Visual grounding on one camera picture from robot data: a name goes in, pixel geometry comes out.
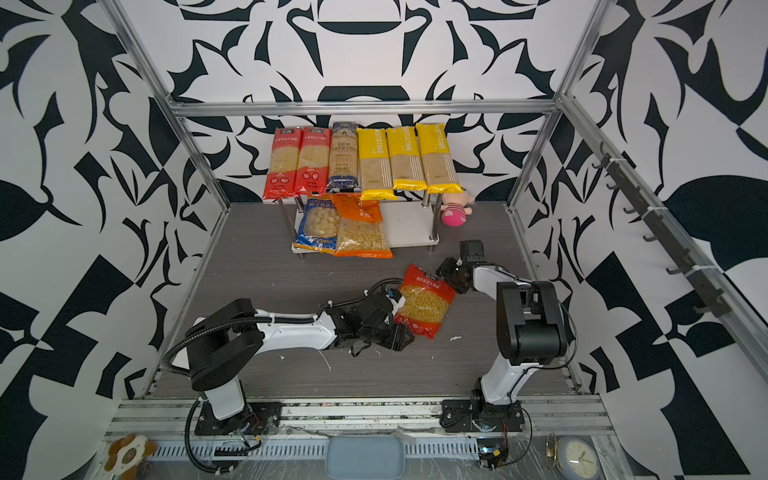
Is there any analog clock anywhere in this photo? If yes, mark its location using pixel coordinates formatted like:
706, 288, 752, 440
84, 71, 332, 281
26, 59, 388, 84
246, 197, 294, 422
545, 432, 601, 480

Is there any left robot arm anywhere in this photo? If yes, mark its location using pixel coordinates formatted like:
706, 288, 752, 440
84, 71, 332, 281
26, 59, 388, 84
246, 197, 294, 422
161, 278, 414, 435

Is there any pink plush pig toy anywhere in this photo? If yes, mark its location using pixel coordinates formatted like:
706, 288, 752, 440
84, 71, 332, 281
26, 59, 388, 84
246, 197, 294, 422
441, 192, 474, 227

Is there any white two-tier shelf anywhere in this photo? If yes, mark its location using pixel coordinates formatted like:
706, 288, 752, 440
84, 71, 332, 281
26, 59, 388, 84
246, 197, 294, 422
275, 170, 444, 254

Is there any orange pasta bag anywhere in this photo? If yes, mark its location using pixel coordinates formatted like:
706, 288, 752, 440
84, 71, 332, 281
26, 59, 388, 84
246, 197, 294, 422
331, 193, 393, 259

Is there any yellow spaghetti bag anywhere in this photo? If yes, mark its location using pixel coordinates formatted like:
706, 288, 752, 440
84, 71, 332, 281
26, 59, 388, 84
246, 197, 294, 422
357, 128, 397, 201
416, 123, 463, 194
386, 126, 427, 191

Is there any red spaghetti bag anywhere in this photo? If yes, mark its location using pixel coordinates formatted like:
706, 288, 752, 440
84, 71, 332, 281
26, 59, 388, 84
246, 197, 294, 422
262, 127, 303, 200
295, 127, 332, 195

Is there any red macaroni bag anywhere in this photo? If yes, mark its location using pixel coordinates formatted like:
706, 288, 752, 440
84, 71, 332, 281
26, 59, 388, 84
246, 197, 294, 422
395, 264, 456, 339

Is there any blue gold spaghetti bag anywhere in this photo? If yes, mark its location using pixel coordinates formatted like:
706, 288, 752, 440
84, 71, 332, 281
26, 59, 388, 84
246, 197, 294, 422
326, 122, 359, 192

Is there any wall hook rail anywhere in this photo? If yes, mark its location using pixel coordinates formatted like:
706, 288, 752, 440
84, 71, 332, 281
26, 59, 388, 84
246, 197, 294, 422
594, 142, 733, 318

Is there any white box beside floor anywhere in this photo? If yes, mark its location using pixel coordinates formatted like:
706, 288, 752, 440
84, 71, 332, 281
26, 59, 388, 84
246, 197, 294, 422
171, 348, 189, 370

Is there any grey blue pad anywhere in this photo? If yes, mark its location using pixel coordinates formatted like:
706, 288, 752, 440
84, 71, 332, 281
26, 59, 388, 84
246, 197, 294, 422
325, 435, 406, 480

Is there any blue orange orecchiette bag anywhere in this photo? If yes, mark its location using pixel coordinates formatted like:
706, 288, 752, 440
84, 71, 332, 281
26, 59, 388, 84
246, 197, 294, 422
293, 197, 341, 254

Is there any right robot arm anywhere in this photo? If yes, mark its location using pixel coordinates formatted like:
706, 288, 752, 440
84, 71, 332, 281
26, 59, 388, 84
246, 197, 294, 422
438, 240, 568, 433

